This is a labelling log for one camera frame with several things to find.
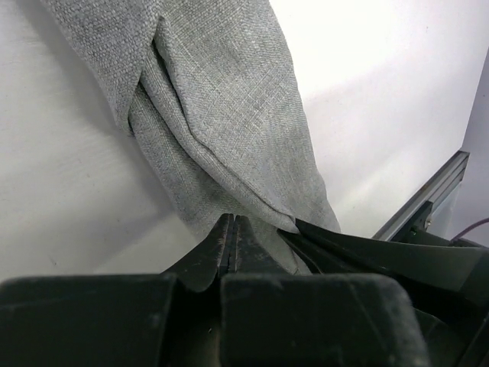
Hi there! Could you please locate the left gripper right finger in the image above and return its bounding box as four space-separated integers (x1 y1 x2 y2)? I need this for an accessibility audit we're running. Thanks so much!
220 214 428 366

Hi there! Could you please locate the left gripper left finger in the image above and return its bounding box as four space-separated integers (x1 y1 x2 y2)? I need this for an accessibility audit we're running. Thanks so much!
0 213 235 367

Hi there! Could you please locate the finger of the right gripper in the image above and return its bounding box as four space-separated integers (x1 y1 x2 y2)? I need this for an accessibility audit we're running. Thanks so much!
278 231 380 274
296 220 488 294

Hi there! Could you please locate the grey cloth napkin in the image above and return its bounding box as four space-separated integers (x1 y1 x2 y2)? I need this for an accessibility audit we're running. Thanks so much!
44 1 339 274

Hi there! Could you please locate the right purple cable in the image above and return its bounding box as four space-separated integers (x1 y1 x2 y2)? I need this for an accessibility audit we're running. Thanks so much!
449 217 489 244

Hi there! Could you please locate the aluminium rail frame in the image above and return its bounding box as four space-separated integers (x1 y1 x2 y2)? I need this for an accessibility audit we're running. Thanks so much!
373 151 470 241

